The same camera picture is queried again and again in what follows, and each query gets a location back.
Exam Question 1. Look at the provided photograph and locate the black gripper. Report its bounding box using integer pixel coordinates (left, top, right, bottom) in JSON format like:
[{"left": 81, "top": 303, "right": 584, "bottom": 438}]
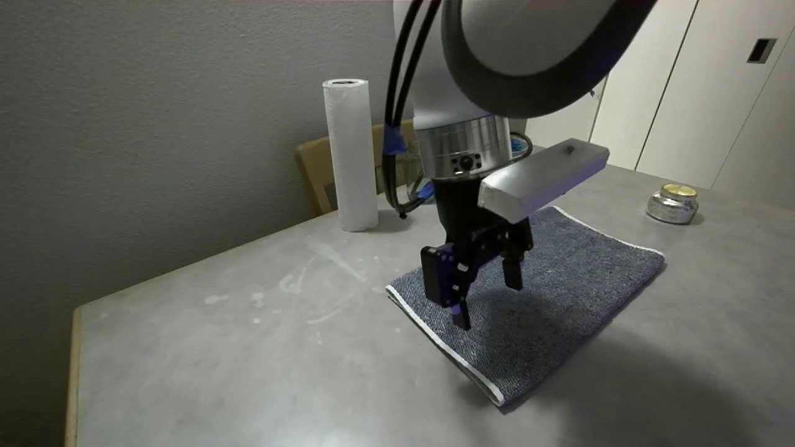
[{"left": 417, "top": 174, "right": 538, "bottom": 332}]

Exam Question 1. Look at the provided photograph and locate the grey towel with white edge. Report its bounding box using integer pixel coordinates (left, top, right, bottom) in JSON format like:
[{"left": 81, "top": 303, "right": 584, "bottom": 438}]
[{"left": 384, "top": 204, "right": 670, "bottom": 414}]

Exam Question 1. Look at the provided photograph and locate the white paper towel roll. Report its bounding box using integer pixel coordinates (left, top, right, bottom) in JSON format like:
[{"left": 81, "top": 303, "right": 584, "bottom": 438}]
[{"left": 320, "top": 76, "right": 381, "bottom": 234}]

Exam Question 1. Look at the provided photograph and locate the silver jar with gold lid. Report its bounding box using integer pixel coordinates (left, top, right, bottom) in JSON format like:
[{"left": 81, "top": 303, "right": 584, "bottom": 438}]
[{"left": 643, "top": 180, "right": 702, "bottom": 225}]

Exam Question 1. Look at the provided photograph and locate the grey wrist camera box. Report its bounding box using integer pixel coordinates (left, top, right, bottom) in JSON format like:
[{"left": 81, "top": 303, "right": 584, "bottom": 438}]
[{"left": 478, "top": 135, "right": 614, "bottom": 225}]

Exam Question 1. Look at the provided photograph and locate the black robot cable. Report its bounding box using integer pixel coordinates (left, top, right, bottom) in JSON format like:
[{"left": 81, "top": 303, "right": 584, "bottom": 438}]
[{"left": 381, "top": 0, "right": 447, "bottom": 220}]

